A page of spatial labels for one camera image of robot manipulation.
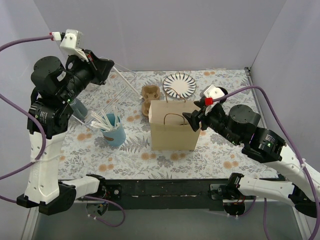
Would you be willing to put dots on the floral tablecloth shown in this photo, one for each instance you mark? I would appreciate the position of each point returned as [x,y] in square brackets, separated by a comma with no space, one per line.
[85,151]

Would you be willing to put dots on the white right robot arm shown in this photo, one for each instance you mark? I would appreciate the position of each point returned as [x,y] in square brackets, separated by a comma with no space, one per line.
[240,127]

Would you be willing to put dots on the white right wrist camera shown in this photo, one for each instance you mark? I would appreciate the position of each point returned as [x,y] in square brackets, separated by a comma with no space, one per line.
[206,101]

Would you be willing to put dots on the stack of black cups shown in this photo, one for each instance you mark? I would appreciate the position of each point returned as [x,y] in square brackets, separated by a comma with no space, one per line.
[219,92]

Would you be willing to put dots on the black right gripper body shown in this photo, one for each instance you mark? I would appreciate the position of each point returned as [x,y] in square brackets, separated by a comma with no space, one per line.
[203,117]

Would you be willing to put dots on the brown cardboard cup carrier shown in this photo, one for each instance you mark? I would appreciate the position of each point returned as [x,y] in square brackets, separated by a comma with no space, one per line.
[149,93]

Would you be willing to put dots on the light blue straw cup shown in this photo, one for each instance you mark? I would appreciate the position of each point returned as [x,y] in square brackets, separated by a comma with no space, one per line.
[117,135]

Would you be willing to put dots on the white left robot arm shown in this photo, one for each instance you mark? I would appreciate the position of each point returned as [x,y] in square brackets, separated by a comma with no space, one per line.
[56,86]

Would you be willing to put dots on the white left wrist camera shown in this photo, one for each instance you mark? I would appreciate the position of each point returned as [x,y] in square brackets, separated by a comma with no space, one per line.
[70,42]

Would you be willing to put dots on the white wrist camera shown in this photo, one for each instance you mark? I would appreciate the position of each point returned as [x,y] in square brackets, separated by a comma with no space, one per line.
[206,101]
[70,42]

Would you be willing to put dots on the blue striped white plate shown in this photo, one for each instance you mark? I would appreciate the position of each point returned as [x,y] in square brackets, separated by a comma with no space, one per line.
[179,84]

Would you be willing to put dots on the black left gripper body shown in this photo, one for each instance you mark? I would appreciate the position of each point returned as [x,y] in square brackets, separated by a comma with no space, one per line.
[100,71]

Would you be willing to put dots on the brown paper bag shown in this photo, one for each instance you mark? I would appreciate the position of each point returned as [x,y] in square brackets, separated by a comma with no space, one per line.
[169,129]

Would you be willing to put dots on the white wrapped straws bundle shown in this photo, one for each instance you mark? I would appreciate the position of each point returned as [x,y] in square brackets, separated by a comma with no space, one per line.
[103,123]

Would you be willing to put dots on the single white straw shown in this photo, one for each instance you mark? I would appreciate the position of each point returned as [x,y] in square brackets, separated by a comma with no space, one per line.
[119,73]

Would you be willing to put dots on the dark teal cup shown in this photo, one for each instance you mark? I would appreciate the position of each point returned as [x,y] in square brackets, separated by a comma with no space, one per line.
[79,110]

